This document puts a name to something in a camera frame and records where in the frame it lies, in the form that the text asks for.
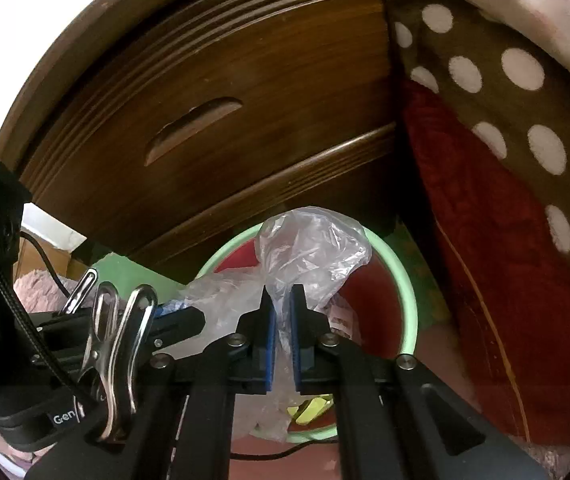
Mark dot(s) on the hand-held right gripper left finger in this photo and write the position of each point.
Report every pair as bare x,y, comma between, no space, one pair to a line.
268,345

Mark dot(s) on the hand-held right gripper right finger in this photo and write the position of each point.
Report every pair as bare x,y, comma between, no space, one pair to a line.
295,345

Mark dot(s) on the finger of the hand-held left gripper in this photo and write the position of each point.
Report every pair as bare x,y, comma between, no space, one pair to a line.
180,327

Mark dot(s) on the clear plastic bag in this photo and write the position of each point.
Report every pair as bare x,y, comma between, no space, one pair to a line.
310,245

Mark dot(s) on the red bin with green rim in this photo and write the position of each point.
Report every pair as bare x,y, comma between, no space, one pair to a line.
390,280

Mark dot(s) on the silver metal clip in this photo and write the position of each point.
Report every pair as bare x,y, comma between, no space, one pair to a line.
82,285
137,320

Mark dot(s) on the pink fluffy cloth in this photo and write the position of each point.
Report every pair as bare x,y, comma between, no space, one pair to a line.
40,285

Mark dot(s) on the yellow green wrapper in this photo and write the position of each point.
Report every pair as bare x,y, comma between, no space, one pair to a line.
310,410

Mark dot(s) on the plain wooden drawer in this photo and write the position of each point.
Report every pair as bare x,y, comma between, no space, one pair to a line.
290,190

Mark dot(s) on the dark red blanket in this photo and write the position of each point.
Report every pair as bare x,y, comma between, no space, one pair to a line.
490,270

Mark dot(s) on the brown wooden nightstand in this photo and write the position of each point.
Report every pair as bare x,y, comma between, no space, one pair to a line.
215,85

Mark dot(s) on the brown polka dot blanket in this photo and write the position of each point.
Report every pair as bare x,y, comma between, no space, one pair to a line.
505,105

